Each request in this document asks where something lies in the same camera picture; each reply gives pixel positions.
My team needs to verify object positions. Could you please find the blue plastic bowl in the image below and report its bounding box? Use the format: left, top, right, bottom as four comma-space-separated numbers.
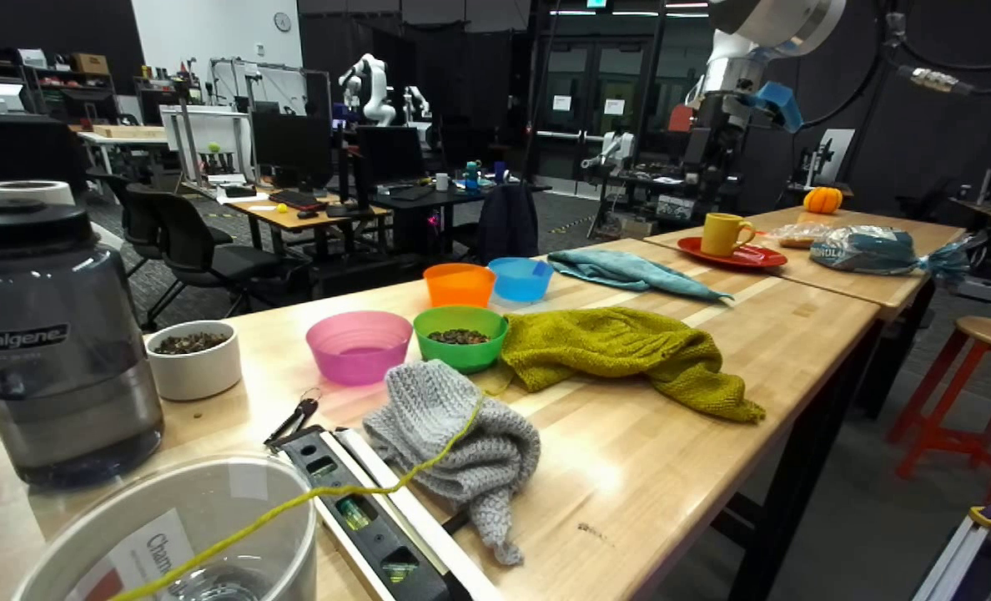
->
482, 254, 557, 307

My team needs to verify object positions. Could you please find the green plastic bowl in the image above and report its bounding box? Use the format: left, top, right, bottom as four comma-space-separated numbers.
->
410, 305, 513, 378

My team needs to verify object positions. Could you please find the dark jacket on chair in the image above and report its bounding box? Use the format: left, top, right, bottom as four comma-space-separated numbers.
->
475, 180, 541, 265

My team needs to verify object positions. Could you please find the long wooden table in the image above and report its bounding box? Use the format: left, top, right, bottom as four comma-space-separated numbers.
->
0, 232, 886, 601

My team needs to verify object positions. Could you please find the pink plastic bowl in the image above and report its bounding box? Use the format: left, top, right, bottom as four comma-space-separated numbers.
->
304, 310, 414, 392

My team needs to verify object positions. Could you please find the grey knit hat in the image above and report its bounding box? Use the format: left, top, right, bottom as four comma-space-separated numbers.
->
360, 358, 545, 571

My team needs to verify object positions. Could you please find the black computer monitor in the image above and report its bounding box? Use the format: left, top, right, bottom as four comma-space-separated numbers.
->
249, 100, 335, 193
353, 123, 431, 193

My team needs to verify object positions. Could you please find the blue towel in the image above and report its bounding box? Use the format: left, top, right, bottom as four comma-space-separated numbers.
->
545, 244, 735, 307

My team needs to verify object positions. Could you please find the background wooden desk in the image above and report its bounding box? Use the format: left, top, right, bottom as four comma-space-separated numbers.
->
221, 186, 398, 265

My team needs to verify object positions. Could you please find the yellow cord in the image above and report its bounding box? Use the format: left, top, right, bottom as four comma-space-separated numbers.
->
113, 397, 487, 601

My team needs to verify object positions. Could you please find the yellow mug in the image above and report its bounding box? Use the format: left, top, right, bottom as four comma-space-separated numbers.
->
697, 211, 760, 260

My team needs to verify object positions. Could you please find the short wooden table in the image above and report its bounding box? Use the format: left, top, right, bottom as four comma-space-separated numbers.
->
640, 204, 971, 426

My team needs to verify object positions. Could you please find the olive yellow knit cloth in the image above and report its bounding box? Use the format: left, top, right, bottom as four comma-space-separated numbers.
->
496, 305, 768, 432

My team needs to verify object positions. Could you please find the black spirit level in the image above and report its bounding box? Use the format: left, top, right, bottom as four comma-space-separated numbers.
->
271, 426, 506, 601

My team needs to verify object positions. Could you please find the white ceramic bowl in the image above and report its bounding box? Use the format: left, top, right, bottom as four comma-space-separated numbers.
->
143, 318, 248, 404

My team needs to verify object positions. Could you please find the black office chair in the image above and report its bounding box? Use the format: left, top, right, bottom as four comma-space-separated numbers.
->
122, 180, 287, 328

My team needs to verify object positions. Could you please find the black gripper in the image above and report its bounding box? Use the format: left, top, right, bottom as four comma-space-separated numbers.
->
688, 89, 760, 196

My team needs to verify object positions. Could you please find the dark blender jar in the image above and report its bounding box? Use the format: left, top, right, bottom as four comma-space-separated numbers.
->
0, 200, 166, 490

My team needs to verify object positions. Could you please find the red plate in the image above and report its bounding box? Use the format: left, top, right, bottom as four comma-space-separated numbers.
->
675, 232, 792, 278

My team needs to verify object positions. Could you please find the orange plastic bowl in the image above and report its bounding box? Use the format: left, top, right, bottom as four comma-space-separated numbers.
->
419, 260, 496, 315

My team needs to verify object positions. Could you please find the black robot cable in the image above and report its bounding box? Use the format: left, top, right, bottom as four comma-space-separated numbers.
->
799, 0, 991, 138

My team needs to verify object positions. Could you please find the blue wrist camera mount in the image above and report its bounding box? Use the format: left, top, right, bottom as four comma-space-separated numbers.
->
753, 78, 806, 138

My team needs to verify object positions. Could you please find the small orange pumpkin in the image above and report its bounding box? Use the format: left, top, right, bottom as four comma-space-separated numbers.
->
799, 185, 847, 216

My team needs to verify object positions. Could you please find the white tape roll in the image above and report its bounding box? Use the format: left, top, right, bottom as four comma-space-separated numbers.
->
0, 178, 76, 214

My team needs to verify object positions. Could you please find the beige small packet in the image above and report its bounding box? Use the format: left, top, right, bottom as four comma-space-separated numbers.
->
776, 219, 822, 251

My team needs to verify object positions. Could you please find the aluminium frame rail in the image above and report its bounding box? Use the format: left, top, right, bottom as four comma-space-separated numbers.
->
912, 496, 991, 601

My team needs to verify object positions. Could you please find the plastic bag of blue cloths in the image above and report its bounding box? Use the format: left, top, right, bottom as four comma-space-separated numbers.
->
806, 219, 977, 279

